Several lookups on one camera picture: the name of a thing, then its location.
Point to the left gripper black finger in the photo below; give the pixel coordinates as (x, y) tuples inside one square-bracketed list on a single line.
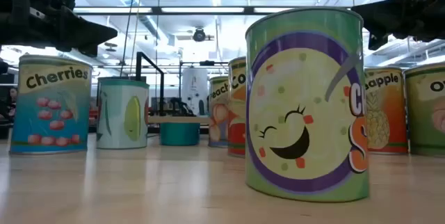
[(87, 31), (87, 50)]

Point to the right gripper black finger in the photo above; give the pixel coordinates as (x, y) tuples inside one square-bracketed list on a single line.
[(389, 18), (377, 41)]

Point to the blue cherries can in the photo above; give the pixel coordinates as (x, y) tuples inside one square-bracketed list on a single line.
[(52, 112)]

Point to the white vegetables can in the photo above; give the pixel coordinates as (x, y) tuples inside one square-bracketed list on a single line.
[(121, 119)]

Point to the orange pineapple can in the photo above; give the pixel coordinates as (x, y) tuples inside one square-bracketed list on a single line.
[(386, 119)]

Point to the green can with pink picture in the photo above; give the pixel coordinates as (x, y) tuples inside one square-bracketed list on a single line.
[(426, 119)]

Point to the green soup can smiling face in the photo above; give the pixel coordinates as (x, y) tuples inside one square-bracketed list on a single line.
[(299, 112)]

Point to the peaches can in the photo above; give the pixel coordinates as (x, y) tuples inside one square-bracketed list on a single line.
[(218, 112)]

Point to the orange red corn can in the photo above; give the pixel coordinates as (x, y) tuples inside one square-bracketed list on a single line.
[(237, 119)]

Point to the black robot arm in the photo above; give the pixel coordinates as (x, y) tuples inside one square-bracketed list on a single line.
[(180, 107)]

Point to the person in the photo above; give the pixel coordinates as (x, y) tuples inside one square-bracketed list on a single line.
[(12, 96)]

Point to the white cylindrical tank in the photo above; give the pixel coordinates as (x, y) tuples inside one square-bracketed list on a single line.
[(194, 88)]

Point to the teal bowl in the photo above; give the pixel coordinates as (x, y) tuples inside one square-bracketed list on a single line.
[(179, 134)]

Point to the black metal frame bar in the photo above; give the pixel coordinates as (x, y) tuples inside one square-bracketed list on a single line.
[(156, 10)]

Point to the wooden shelf with black frame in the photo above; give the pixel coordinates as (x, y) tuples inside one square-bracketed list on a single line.
[(174, 119)]

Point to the black round camera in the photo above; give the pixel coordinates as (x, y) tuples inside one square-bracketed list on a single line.
[(199, 35)]

